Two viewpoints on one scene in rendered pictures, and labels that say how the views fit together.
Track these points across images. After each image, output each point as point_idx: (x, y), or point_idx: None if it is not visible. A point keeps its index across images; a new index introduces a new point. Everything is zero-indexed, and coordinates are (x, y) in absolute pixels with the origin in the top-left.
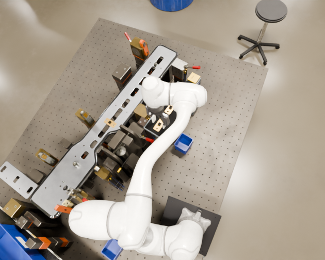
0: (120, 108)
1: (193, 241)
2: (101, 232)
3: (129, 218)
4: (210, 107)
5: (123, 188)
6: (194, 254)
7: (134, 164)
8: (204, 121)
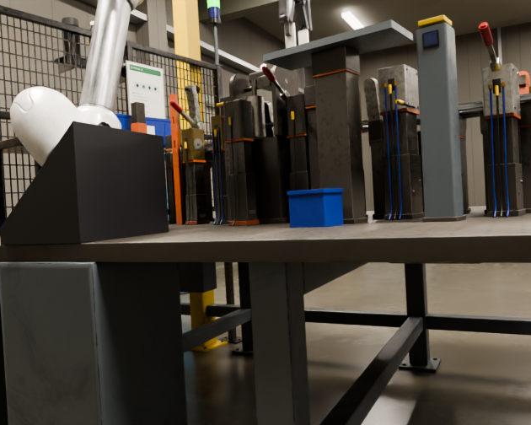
0: None
1: (47, 94)
2: None
3: None
4: (476, 223)
5: (217, 223)
6: (22, 97)
7: (227, 102)
8: (412, 224)
